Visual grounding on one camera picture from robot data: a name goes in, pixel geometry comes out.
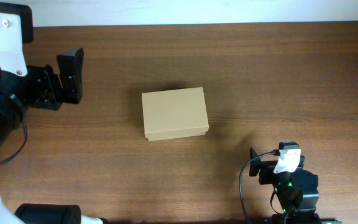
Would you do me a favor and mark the brown cardboard box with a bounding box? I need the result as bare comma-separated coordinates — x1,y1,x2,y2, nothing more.
142,87,209,141

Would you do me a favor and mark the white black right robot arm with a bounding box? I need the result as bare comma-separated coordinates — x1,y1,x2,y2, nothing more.
249,141,322,224

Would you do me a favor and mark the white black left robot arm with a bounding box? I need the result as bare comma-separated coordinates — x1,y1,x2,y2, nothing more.
0,2,104,224

